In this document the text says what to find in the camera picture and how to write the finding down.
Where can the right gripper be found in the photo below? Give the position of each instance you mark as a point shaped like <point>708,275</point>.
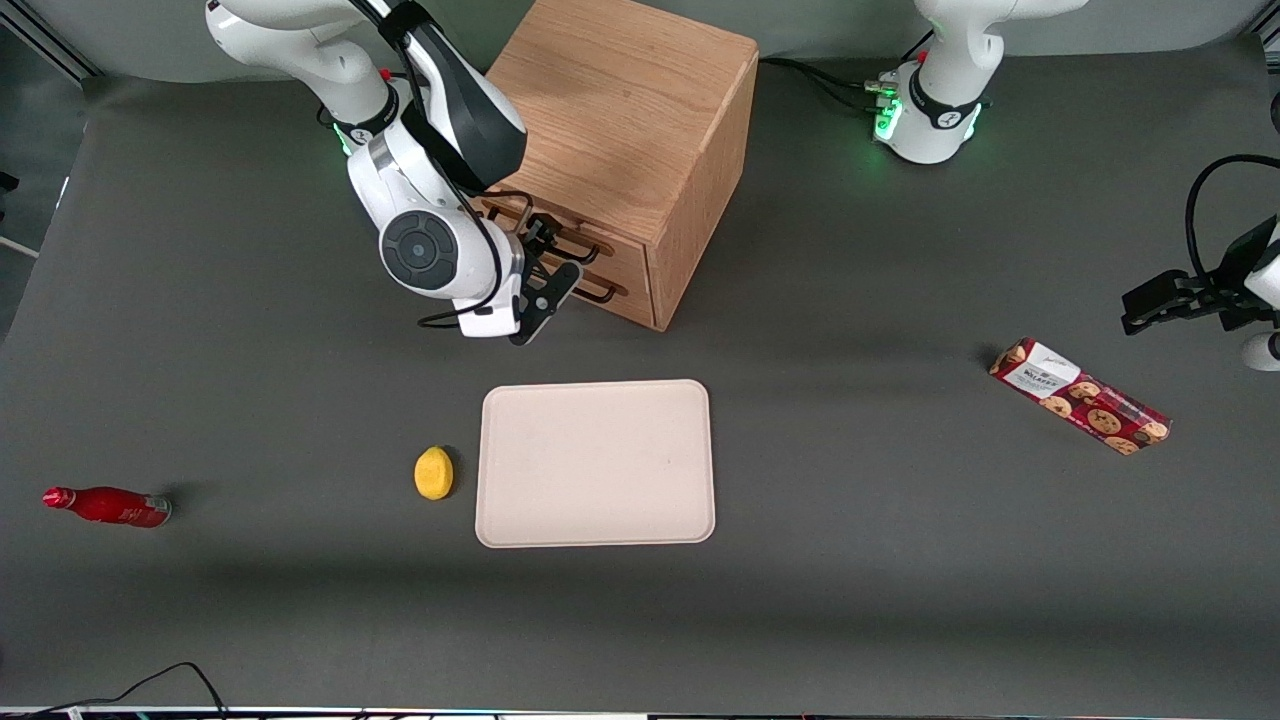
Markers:
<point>536,243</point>

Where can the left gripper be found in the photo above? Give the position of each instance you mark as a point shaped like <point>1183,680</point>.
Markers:
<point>1207,291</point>

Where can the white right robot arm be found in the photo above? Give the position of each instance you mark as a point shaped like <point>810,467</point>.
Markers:
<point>300,40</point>

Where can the oak wooden drawer cabinet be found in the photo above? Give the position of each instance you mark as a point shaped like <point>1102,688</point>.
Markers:
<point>620,100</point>

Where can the red tartan cookie box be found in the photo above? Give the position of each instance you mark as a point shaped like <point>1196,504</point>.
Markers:
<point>1085,400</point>

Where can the beige rectangular tray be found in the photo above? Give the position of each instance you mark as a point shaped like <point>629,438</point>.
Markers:
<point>600,465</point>

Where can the yellow lemon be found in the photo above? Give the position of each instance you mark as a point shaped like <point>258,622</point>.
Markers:
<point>433,474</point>

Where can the dark grey table mat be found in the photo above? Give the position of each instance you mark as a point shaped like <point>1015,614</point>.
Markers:
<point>850,600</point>

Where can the red bottle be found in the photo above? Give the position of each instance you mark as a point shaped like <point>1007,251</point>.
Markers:
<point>110,506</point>

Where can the aluminium frame rail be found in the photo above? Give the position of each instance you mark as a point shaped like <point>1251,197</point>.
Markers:
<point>60,55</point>

